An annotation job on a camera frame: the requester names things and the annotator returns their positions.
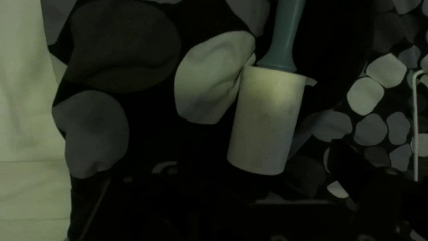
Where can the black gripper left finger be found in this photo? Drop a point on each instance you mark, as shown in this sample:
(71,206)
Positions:
(170,190)

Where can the black grey dotted blanket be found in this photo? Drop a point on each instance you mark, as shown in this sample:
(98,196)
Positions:
(134,70)

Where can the white lint roller teal handle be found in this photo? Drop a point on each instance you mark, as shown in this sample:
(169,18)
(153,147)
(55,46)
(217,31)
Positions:
(269,101)

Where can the white mattress sheet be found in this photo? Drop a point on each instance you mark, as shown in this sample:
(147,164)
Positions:
(34,184)

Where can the white wire shelf rack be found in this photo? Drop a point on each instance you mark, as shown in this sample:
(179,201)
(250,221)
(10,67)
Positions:
(415,82)

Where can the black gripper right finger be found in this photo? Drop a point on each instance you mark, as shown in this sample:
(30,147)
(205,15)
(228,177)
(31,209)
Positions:
(376,190)

